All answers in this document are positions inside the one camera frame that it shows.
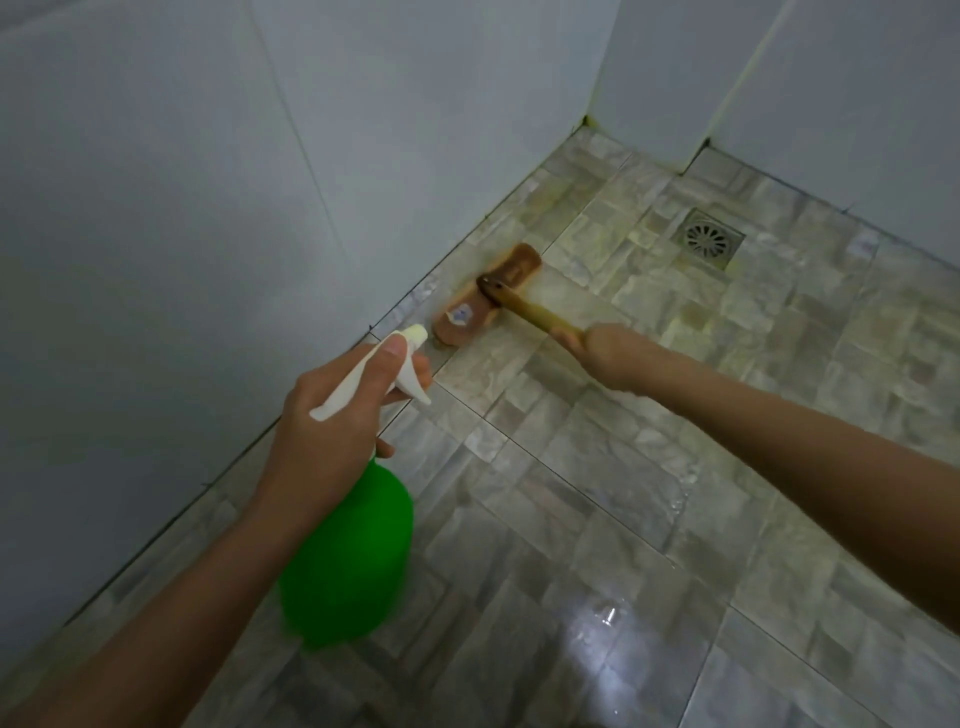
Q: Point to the person's left hand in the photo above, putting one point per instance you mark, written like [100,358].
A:
[319,442]

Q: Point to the person's right hand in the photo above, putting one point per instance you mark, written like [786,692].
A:
[611,358]

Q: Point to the person's left thumb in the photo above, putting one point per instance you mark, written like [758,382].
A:
[379,375]

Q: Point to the person's right fingers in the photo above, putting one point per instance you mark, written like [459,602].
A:
[574,341]

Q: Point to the wooden scrub brush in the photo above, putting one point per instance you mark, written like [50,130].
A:
[491,294]

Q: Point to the green spray bottle white nozzle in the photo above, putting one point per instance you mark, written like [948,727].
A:
[349,555]

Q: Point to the person's left forearm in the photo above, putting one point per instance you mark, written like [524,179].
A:
[142,615]

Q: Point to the person's right forearm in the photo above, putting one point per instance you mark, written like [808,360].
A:
[810,465]

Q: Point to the metal floor drain cover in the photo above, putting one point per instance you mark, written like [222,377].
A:
[707,238]

